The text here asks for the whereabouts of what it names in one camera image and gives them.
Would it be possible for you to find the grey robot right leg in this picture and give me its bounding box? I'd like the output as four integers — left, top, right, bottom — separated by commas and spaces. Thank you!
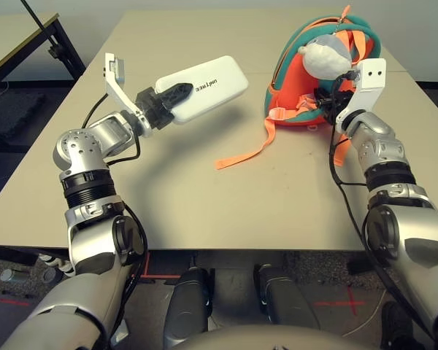
253, 262, 320, 331

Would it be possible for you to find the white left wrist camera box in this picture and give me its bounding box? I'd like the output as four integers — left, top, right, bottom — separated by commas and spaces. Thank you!
102, 52, 154, 139

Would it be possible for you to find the grey robot leg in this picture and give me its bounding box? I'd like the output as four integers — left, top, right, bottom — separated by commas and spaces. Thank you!
253, 262, 320, 331
164, 268, 215, 347

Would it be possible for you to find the black shoe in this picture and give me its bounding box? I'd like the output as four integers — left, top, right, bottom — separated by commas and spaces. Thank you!
381, 300, 426, 350

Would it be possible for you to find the orange teal backpack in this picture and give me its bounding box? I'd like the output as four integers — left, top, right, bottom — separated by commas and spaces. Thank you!
214, 4, 384, 171

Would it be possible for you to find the grey robot torso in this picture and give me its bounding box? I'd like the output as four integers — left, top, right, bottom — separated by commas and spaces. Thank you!
171, 324, 380, 350

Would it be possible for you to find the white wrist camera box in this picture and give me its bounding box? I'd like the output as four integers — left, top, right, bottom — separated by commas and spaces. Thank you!
334, 57, 387, 134
102, 52, 154, 139

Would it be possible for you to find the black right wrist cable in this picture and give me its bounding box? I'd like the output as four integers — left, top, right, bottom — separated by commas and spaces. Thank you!
328, 71, 435, 340

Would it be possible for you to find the white ribbed floor object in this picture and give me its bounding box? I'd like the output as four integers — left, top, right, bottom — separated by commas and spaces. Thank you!
39, 254, 77, 277

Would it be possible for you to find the side table with black frame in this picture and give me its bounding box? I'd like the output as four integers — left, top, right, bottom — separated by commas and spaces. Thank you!
0, 12, 87, 154

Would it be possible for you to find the dark foam floor pad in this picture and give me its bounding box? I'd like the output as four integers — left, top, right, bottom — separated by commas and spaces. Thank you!
0, 90, 47, 139

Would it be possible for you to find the silver can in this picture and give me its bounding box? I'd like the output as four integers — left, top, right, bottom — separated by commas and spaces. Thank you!
0, 268, 26, 284

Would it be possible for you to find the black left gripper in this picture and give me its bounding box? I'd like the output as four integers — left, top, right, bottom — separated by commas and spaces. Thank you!
134, 82, 196, 131

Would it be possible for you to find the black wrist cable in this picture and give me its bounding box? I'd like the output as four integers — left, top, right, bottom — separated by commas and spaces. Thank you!
328, 71, 435, 340
82, 93, 142, 168

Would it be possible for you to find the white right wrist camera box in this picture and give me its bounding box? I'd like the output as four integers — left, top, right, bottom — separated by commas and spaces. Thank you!
334, 57, 387, 134

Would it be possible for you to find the thin black pole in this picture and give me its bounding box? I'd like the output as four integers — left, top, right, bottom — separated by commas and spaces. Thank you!
20, 0, 58, 47

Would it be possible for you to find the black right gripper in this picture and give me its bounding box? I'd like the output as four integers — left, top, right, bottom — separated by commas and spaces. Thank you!
314, 86, 352, 124

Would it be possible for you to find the thin white floor cable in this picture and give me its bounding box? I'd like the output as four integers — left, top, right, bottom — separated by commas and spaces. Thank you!
341, 291, 388, 338

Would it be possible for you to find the grey robot left leg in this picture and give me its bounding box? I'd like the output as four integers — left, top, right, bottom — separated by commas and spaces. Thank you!
164, 268, 215, 347

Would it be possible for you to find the black pole clamp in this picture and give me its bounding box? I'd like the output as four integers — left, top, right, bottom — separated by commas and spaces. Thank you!
47, 42, 65, 60

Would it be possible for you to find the black table base beam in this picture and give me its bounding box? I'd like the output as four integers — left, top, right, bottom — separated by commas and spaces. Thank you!
0, 246, 39, 266

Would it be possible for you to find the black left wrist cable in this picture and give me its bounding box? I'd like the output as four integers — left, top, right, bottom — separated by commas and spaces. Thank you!
82, 93, 142, 168

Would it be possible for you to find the small grey plate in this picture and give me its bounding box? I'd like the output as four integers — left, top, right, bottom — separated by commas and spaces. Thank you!
109, 320, 129, 346

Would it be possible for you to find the white pencil case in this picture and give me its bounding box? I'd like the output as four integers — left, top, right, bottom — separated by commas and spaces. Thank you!
153, 55, 249, 125

